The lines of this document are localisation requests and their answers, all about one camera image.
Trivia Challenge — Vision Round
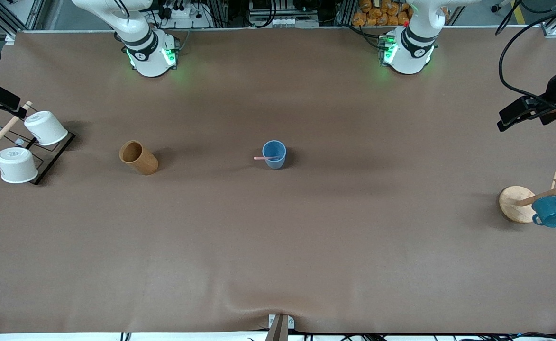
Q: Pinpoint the brown cylindrical cup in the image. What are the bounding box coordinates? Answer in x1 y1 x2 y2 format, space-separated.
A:
119 140 159 176

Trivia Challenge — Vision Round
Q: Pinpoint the white connector block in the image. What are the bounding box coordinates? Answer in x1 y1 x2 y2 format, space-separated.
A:
249 14 319 28

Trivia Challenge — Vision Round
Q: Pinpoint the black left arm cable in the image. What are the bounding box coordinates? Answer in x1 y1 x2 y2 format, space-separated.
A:
495 0 556 104

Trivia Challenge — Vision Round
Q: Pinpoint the white cup with small label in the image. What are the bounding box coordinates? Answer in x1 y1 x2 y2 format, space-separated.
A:
24 111 69 146

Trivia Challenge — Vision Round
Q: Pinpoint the white cup with barcode label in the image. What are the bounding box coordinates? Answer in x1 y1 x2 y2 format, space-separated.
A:
0 147 39 184

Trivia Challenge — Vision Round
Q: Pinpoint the wooden mug tree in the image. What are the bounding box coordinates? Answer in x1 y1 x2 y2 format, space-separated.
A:
499 170 556 224

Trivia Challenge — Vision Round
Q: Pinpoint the white power strip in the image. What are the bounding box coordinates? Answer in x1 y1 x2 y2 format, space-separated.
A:
157 0 212 29

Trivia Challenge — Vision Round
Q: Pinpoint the light wooden rack rod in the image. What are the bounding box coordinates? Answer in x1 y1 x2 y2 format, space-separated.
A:
0 100 33 165

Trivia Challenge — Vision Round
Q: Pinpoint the black wire cup rack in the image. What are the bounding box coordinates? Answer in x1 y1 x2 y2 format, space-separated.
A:
0 100 76 185

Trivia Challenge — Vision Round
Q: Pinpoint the blue cup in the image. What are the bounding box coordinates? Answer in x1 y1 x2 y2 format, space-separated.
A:
262 140 287 170

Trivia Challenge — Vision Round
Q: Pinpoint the pile of orange bags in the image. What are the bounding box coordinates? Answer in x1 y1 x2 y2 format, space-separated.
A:
352 0 413 27

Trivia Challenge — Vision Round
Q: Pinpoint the metal table clamp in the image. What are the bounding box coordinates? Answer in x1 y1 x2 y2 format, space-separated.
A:
264 314 295 341

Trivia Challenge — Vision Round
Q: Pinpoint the teal mug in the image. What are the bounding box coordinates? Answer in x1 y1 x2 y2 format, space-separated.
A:
531 196 556 228

